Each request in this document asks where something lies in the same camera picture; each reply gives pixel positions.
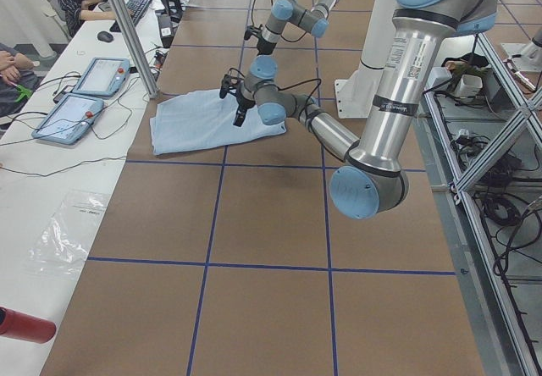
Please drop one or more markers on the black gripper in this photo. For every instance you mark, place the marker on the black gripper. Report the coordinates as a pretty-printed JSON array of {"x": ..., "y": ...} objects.
[
  {"x": 264, "y": 47},
  {"x": 243, "y": 100}
]

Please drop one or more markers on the light blue striped shirt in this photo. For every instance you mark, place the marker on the light blue striped shirt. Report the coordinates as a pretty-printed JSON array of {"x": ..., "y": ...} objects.
[{"x": 201, "y": 120}]

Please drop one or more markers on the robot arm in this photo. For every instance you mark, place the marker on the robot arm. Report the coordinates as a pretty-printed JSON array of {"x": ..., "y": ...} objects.
[
  {"x": 313, "y": 21},
  {"x": 371, "y": 179}
]

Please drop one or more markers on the black keyboard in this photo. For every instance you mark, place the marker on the black keyboard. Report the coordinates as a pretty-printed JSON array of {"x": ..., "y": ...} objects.
[{"x": 137, "y": 9}]

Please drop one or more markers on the upper teach pendant tablet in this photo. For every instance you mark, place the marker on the upper teach pendant tablet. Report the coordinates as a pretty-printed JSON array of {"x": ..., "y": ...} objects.
[{"x": 103, "y": 77}]

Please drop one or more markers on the teach pendant tablet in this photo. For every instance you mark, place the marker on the teach pendant tablet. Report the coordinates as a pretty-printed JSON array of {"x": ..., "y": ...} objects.
[
  {"x": 103, "y": 77},
  {"x": 69, "y": 120}
]

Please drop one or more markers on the black computer mouse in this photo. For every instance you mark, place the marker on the black computer mouse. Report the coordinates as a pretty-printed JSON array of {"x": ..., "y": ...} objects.
[{"x": 105, "y": 36}]

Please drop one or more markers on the lower teach pendant tablet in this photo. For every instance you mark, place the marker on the lower teach pendant tablet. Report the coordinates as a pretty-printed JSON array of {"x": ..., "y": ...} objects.
[{"x": 69, "y": 120}]

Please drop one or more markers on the clear plastic bag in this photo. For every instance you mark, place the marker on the clear plastic bag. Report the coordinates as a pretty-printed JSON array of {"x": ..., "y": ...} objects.
[{"x": 64, "y": 245}]

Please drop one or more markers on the seated person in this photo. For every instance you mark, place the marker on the seated person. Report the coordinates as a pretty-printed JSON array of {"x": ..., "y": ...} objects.
[{"x": 16, "y": 70}]

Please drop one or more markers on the red cylindrical bottle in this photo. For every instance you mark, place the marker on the red cylindrical bottle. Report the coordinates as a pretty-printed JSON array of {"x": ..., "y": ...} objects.
[{"x": 21, "y": 326}]

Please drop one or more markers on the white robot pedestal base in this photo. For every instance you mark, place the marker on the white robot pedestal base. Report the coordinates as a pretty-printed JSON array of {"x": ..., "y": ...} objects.
[{"x": 354, "y": 96}]

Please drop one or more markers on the aluminium frame post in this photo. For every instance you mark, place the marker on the aluminium frame post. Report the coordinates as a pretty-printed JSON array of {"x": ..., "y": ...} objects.
[{"x": 132, "y": 41}]

